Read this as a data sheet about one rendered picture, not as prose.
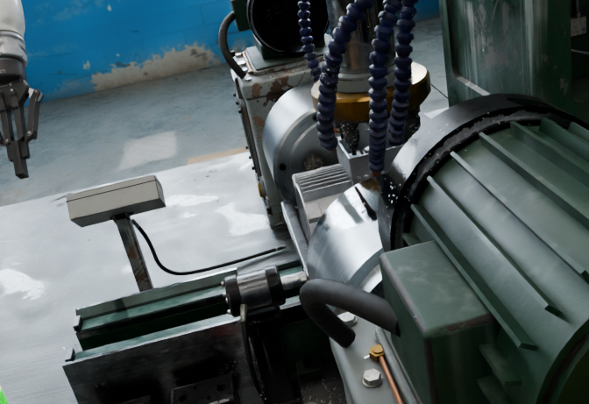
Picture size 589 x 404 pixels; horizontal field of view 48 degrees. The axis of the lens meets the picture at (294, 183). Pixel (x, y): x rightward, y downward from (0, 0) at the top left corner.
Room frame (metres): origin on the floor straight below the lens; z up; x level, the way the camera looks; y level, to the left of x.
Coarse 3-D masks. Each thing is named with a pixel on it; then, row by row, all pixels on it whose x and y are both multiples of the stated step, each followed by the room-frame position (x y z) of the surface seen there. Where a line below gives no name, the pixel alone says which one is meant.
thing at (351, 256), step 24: (360, 192) 0.76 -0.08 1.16; (336, 216) 0.75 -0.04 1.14; (360, 216) 0.71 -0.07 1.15; (312, 240) 0.77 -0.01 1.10; (336, 240) 0.71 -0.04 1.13; (360, 240) 0.67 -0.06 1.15; (312, 264) 0.75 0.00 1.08; (336, 264) 0.67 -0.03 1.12; (360, 264) 0.63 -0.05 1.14; (360, 288) 0.61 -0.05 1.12; (336, 312) 0.62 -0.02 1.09
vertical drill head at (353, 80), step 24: (336, 0) 0.93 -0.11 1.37; (336, 24) 0.94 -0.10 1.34; (360, 24) 0.92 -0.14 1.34; (360, 48) 0.92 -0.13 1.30; (360, 72) 0.92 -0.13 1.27; (312, 96) 0.96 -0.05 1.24; (360, 96) 0.89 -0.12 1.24; (336, 120) 0.91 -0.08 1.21; (360, 120) 0.89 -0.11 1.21; (408, 120) 0.92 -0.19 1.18
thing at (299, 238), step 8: (288, 200) 1.05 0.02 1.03; (288, 208) 1.02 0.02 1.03; (296, 208) 1.02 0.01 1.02; (288, 216) 0.99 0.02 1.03; (296, 216) 0.98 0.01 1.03; (288, 224) 0.96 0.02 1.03; (296, 224) 0.95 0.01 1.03; (296, 232) 0.93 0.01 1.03; (296, 240) 0.90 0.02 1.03; (304, 240) 0.90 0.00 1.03; (296, 248) 0.89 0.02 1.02; (304, 248) 0.87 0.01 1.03; (304, 256) 0.85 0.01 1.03; (304, 264) 0.83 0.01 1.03; (304, 272) 0.81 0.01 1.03; (304, 280) 0.80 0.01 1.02
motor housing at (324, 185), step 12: (324, 168) 0.97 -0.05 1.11; (336, 168) 0.97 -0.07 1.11; (300, 180) 0.95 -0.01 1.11; (312, 180) 0.94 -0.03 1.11; (324, 180) 0.94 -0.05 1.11; (336, 180) 0.93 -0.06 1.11; (348, 180) 0.93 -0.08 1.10; (300, 192) 0.94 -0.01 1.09; (312, 192) 0.92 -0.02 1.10; (324, 192) 0.92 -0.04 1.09; (336, 192) 0.92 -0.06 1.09; (300, 204) 1.03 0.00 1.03; (324, 204) 0.91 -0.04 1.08; (300, 216) 1.03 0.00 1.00; (312, 228) 0.88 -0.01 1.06
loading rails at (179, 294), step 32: (160, 288) 1.00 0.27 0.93; (192, 288) 1.00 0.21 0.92; (224, 288) 0.98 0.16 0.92; (96, 320) 0.97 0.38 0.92; (128, 320) 0.96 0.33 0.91; (160, 320) 0.96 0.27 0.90; (192, 320) 0.96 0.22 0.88; (224, 320) 0.89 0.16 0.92; (288, 320) 0.88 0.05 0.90; (96, 352) 0.88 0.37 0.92; (128, 352) 0.85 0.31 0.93; (160, 352) 0.85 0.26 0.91; (192, 352) 0.85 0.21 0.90; (224, 352) 0.86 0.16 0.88; (288, 352) 0.87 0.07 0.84; (320, 352) 0.88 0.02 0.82; (96, 384) 0.84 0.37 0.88; (128, 384) 0.85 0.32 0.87; (160, 384) 0.85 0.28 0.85
